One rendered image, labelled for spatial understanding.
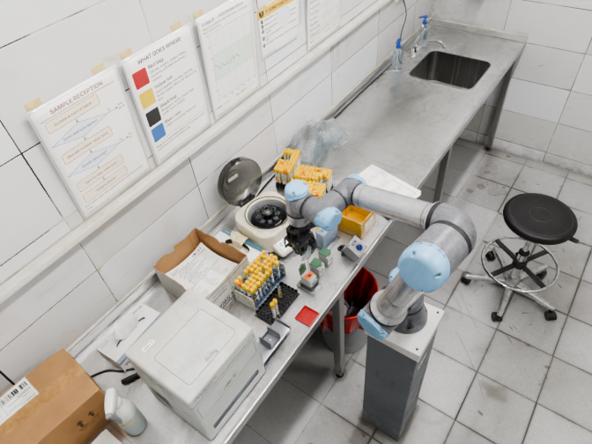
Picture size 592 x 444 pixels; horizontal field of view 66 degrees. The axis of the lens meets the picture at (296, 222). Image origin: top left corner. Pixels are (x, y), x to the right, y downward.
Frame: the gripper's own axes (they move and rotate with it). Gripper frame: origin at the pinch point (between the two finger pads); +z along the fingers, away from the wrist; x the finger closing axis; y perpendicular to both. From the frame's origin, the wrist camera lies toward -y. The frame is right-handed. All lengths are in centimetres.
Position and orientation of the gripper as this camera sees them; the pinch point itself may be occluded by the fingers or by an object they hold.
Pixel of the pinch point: (307, 255)
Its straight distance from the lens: 166.4
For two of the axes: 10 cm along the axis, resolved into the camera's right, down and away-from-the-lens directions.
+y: -6.1, 6.1, -5.1
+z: 0.8, 6.9, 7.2
